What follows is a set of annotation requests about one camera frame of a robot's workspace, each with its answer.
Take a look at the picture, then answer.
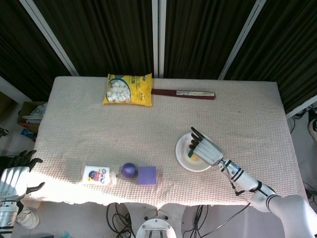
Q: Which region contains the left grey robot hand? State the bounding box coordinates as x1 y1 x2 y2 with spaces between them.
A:
0 150 46 203

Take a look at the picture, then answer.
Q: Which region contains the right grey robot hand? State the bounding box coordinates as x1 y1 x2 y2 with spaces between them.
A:
189 126 224 166

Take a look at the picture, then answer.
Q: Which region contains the green yellow sponge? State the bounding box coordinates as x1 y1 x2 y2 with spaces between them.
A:
187 147 199 160

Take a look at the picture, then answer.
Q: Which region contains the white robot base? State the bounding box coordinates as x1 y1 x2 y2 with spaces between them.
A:
123 202 189 238

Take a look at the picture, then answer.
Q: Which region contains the white paper plate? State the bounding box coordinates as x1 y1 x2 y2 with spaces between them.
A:
175 132 213 173

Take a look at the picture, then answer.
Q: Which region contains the blue packet on floor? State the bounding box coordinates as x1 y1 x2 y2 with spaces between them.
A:
20 128 38 140

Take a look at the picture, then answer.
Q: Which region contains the white woven tablecloth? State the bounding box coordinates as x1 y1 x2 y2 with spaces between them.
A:
23 75 308 208

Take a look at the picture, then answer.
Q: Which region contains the brown cardboard box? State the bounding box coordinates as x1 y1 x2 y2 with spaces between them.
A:
16 101 48 133

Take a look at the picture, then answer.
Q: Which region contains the purple foam cube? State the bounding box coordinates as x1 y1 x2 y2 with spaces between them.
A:
137 166 157 186

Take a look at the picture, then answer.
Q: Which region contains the dark red folded fan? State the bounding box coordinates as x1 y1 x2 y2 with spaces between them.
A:
151 88 216 101

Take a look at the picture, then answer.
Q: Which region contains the purple ball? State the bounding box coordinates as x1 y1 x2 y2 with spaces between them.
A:
121 162 138 179

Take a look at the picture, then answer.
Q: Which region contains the white packet in zip bag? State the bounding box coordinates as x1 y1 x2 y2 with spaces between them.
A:
81 165 119 186

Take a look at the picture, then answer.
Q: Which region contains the yellow cotton ball bag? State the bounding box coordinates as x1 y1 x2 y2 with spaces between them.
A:
102 73 153 108

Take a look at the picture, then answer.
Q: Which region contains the black white shoe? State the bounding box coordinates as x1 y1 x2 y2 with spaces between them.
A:
308 118 317 142

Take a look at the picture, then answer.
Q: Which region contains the dark pleated curtain panel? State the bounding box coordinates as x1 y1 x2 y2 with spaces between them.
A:
0 0 72 102
163 0 256 80
224 0 317 114
33 0 153 77

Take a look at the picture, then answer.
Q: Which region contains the right arm wire bundle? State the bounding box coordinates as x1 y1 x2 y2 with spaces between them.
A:
221 160 246 196

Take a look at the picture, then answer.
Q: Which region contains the white low frame bar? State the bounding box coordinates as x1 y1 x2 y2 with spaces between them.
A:
0 75 25 103
286 95 317 119

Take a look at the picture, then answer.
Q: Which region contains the black wall cable bundle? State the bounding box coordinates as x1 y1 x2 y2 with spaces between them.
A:
288 104 317 134

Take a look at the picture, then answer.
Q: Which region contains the black floor cable bundle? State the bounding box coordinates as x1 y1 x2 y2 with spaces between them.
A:
106 202 136 238

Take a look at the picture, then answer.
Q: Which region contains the white slanted frame bar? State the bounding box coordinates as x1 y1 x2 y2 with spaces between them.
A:
218 0 267 80
19 0 79 76

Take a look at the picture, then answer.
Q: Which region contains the white upright frame bar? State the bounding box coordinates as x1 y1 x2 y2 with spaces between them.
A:
152 0 159 78
158 0 165 78

